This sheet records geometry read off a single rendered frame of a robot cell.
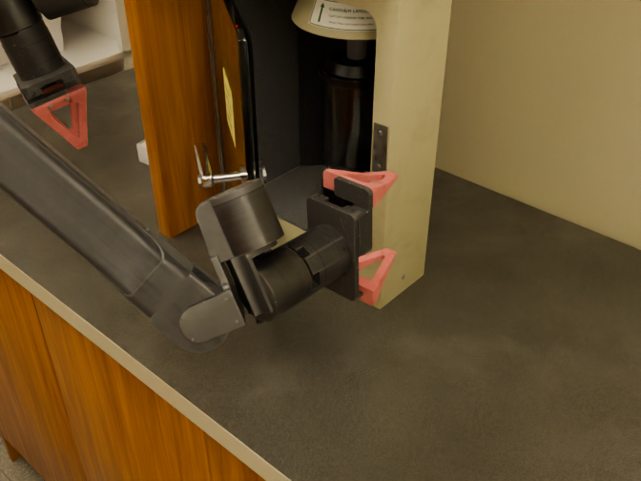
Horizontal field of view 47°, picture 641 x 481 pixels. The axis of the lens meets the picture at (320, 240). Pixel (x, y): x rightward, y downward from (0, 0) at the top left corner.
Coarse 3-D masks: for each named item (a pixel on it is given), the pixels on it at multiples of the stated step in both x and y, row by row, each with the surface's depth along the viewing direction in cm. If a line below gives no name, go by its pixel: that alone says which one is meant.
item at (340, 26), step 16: (304, 0) 96; (320, 0) 93; (304, 16) 95; (320, 16) 94; (336, 16) 93; (352, 16) 92; (368, 16) 92; (320, 32) 94; (336, 32) 93; (352, 32) 93; (368, 32) 93
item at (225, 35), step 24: (216, 0) 90; (216, 24) 95; (240, 24) 76; (216, 48) 99; (240, 48) 75; (216, 72) 104; (240, 72) 76; (240, 96) 79; (240, 120) 82; (240, 144) 85
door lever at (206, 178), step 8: (200, 144) 93; (200, 152) 92; (200, 160) 90; (208, 160) 90; (200, 168) 88; (208, 168) 88; (240, 168) 88; (200, 176) 87; (208, 176) 87; (216, 176) 88; (224, 176) 88; (232, 176) 88; (240, 176) 87; (200, 184) 87; (208, 184) 87
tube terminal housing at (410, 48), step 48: (336, 0) 88; (384, 0) 83; (432, 0) 87; (384, 48) 86; (432, 48) 91; (384, 96) 89; (432, 96) 96; (432, 144) 101; (288, 240) 116; (384, 240) 101; (384, 288) 107
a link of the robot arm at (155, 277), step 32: (0, 128) 64; (0, 160) 64; (32, 160) 64; (64, 160) 66; (32, 192) 65; (64, 192) 65; (96, 192) 66; (64, 224) 65; (96, 224) 66; (128, 224) 66; (96, 256) 66; (128, 256) 66; (160, 256) 66; (128, 288) 66; (160, 288) 66; (192, 288) 66; (160, 320) 66
